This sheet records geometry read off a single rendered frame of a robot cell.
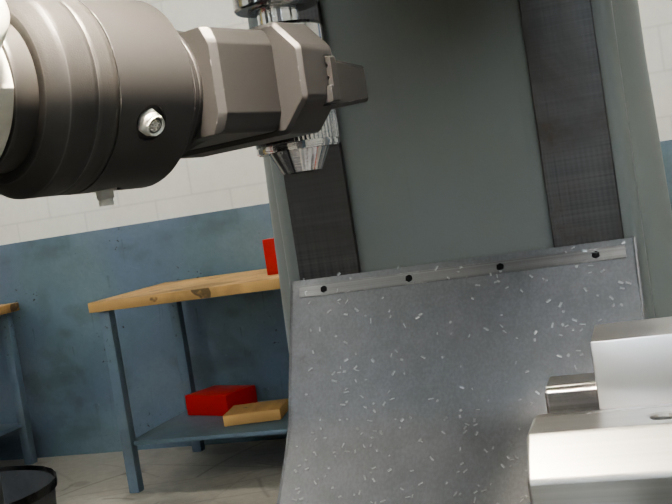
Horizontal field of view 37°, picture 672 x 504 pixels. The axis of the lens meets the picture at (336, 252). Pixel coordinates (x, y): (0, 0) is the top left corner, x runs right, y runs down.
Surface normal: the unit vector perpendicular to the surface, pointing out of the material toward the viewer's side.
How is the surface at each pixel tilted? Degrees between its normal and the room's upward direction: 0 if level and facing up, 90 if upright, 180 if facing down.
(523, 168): 90
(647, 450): 40
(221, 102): 89
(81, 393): 90
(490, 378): 62
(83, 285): 90
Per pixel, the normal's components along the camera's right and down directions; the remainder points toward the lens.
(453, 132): -0.30, 0.10
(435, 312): -0.34, -0.36
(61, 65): 0.07, -0.06
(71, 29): 0.62, -0.51
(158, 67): 0.74, -0.17
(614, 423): -0.15, -0.99
